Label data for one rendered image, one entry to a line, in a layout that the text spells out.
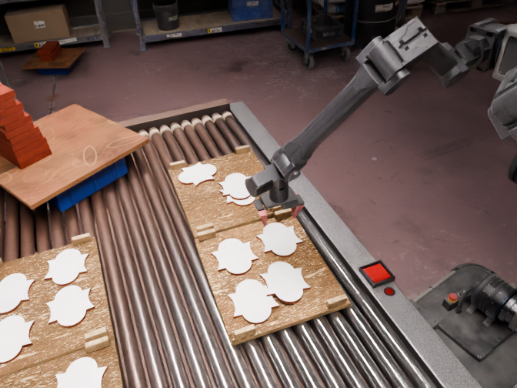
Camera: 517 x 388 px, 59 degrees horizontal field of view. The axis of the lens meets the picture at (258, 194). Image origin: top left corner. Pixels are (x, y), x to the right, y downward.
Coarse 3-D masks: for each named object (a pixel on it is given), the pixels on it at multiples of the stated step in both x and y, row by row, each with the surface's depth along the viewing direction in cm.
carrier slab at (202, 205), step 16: (208, 160) 183; (224, 160) 183; (240, 160) 182; (256, 160) 182; (176, 176) 175; (224, 176) 174; (176, 192) 169; (192, 192) 167; (208, 192) 167; (192, 208) 161; (208, 208) 160; (224, 208) 160; (240, 208) 160; (192, 224) 154; (224, 224) 154; (240, 224) 154
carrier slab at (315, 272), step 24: (216, 240) 148; (240, 240) 147; (216, 264) 140; (264, 264) 139; (312, 264) 138; (216, 288) 133; (312, 288) 131; (336, 288) 131; (288, 312) 125; (312, 312) 125
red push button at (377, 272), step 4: (376, 264) 138; (380, 264) 138; (368, 268) 137; (372, 268) 137; (376, 268) 137; (380, 268) 137; (368, 272) 136; (372, 272) 136; (376, 272) 136; (380, 272) 136; (384, 272) 136; (372, 276) 135; (376, 276) 135; (380, 276) 135; (384, 276) 135; (388, 276) 135; (372, 280) 134; (376, 280) 134; (380, 280) 134
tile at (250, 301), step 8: (248, 280) 133; (256, 280) 133; (240, 288) 131; (248, 288) 131; (256, 288) 131; (264, 288) 131; (232, 296) 129; (240, 296) 129; (248, 296) 129; (256, 296) 128; (264, 296) 128; (240, 304) 127; (248, 304) 127; (256, 304) 126; (264, 304) 126; (272, 304) 126; (240, 312) 125; (248, 312) 125; (256, 312) 124; (264, 312) 124; (248, 320) 122; (256, 320) 122; (264, 320) 122
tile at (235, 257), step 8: (224, 240) 146; (232, 240) 146; (224, 248) 144; (232, 248) 143; (240, 248) 143; (248, 248) 143; (216, 256) 141; (224, 256) 141; (232, 256) 141; (240, 256) 140; (248, 256) 140; (256, 256) 140; (224, 264) 138; (232, 264) 138; (240, 264) 138; (248, 264) 138; (232, 272) 136; (240, 272) 136
